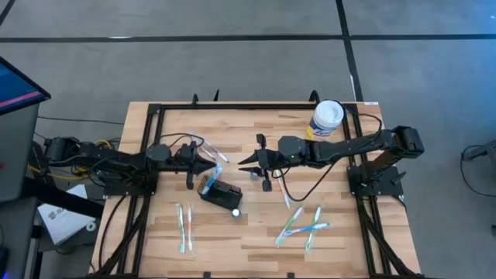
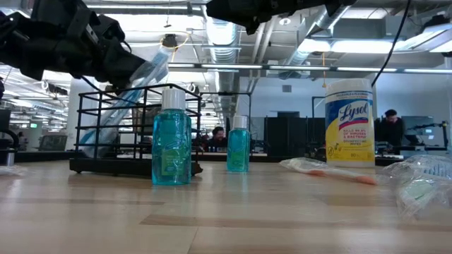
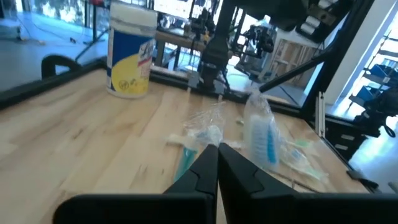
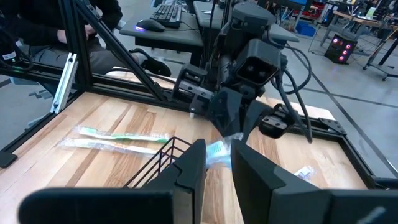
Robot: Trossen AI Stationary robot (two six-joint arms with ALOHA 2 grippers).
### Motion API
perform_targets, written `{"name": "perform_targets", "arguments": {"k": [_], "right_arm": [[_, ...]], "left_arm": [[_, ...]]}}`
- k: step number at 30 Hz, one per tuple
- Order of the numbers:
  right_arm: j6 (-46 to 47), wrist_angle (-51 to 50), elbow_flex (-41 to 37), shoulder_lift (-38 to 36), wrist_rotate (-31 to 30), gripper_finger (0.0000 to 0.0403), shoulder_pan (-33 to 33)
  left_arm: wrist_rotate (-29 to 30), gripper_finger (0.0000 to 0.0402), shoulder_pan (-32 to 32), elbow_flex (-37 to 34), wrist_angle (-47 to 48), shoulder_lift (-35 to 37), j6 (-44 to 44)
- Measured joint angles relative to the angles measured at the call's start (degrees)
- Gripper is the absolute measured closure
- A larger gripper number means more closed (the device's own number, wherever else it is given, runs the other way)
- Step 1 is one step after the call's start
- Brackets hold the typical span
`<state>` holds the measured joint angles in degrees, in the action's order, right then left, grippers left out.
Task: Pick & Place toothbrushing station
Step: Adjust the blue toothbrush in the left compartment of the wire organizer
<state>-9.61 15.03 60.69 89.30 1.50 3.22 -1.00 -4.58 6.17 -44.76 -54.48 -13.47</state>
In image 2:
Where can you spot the black ceiling camera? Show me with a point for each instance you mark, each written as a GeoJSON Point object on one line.
{"type": "Point", "coordinates": [169, 40]}

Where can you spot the spiral ventilation duct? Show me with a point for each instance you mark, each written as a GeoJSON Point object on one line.
{"type": "Point", "coordinates": [222, 53]}

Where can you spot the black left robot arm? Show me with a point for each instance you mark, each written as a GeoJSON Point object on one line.
{"type": "Point", "coordinates": [17, 46]}

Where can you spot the monitor on arm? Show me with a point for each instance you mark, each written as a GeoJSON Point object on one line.
{"type": "Point", "coordinates": [416, 125]}

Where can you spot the Lysol wipes canister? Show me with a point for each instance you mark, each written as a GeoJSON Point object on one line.
{"type": "Point", "coordinates": [349, 123]}

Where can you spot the person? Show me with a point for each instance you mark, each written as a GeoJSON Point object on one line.
{"type": "Point", "coordinates": [218, 141]}
{"type": "Point", "coordinates": [390, 132]}

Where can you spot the teal mouthwash bottle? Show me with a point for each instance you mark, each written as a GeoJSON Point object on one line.
{"type": "Point", "coordinates": [238, 148]}
{"type": "Point", "coordinates": [172, 148]}

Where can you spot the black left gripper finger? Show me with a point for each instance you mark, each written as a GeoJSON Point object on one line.
{"type": "Point", "coordinates": [121, 65]}

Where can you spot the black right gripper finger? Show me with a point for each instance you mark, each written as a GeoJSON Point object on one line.
{"type": "Point", "coordinates": [229, 8]}

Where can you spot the black partition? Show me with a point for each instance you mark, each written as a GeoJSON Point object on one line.
{"type": "Point", "coordinates": [293, 137]}

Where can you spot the green toothbrush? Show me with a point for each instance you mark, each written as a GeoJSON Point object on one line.
{"type": "Point", "coordinates": [420, 190]}

